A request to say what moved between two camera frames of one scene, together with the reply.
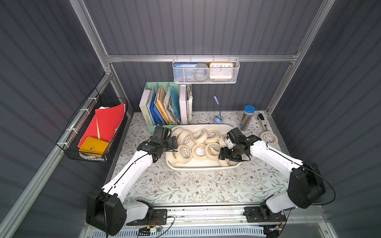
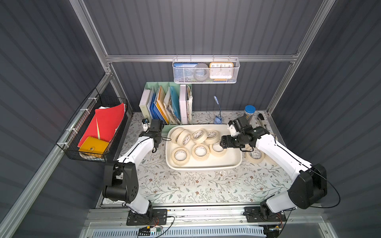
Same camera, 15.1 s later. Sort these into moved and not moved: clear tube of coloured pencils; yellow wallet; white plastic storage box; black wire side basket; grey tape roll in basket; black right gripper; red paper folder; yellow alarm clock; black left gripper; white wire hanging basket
Moved: black left gripper; black right gripper
Not moved: black wire side basket; grey tape roll in basket; yellow alarm clock; clear tube of coloured pencils; yellow wallet; white wire hanging basket; white plastic storage box; red paper folder
